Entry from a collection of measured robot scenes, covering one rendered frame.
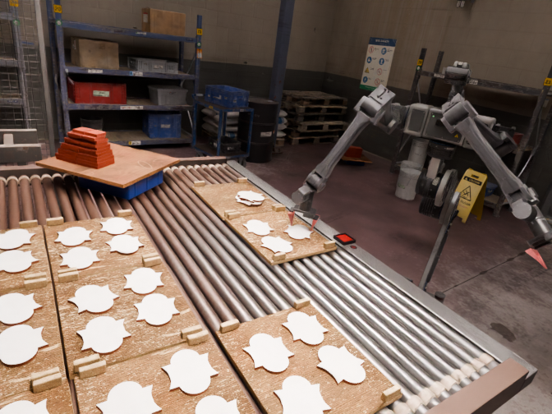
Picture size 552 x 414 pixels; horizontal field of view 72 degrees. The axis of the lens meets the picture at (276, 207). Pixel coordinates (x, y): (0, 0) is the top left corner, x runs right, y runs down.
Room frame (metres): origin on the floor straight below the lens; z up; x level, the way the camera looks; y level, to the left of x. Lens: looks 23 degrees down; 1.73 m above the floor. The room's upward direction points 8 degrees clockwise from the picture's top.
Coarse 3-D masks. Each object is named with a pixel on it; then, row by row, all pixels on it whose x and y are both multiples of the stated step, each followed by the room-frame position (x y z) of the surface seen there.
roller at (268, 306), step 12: (168, 192) 1.87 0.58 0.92; (180, 204) 1.74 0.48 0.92; (192, 216) 1.62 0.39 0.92; (204, 228) 1.52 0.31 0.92; (216, 240) 1.44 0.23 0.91; (216, 252) 1.36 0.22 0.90; (228, 264) 1.27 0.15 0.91; (240, 276) 1.20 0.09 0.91; (252, 288) 1.13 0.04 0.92; (264, 300) 1.07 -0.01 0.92
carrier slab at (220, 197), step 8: (216, 184) 2.04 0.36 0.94; (224, 184) 2.06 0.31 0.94; (232, 184) 2.08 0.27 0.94; (240, 184) 2.09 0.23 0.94; (248, 184) 2.11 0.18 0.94; (200, 192) 1.89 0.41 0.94; (208, 192) 1.90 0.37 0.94; (216, 192) 1.92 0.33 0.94; (224, 192) 1.93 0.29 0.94; (232, 192) 1.95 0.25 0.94; (256, 192) 2.00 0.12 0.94; (208, 200) 1.79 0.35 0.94; (216, 200) 1.81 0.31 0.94; (224, 200) 1.82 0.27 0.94; (232, 200) 1.84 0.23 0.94; (264, 200) 1.90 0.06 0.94; (272, 200) 1.92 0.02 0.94; (216, 208) 1.72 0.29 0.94; (224, 208) 1.73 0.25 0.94; (232, 208) 1.75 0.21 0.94; (240, 208) 1.76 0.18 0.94; (248, 208) 1.77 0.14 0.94; (256, 208) 1.79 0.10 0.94; (264, 208) 1.80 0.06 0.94
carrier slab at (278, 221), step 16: (240, 224) 1.58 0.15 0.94; (272, 224) 1.63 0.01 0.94; (288, 224) 1.65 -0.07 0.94; (304, 224) 1.68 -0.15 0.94; (256, 240) 1.45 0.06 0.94; (288, 240) 1.49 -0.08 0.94; (304, 240) 1.52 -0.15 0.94; (320, 240) 1.54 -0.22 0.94; (288, 256) 1.35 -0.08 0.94; (304, 256) 1.39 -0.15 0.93
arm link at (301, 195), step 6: (306, 186) 1.57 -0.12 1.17; (312, 186) 1.60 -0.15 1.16; (324, 186) 1.59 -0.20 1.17; (294, 192) 1.54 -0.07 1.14; (300, 192) 1.53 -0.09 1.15; (306, 192) 1.54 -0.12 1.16; (318, 192) 1.59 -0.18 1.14; (294, 198) 1.54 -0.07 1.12; (300, 198) 1.53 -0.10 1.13; (306, 198) 1.55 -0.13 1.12
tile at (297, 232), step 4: (288, 228) 1.59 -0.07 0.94; (292, 228) 1.60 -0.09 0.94; (296, 228) 1.60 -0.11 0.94; (300, 228) 1.61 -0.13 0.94; (304, 228) 1.61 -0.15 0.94; (308, 228) 1.62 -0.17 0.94; (284, 232) 1.56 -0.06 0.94; (288, 232) 1.55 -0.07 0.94; (292, 232) 1.55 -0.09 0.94; (296, 232) 1.56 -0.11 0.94; (300, 232) 1.57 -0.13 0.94; (304, 232) 1.57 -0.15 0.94; (308, 232) 1.58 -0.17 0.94; (312, 232) 1.59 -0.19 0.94; (288, 236) 1.53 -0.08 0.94; (292, 236) 1.52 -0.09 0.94; (296, 236) 1.53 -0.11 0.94; (300, 236) 1.53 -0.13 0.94; (304, 236) 1.54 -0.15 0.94; (308, 236) 1.54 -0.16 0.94
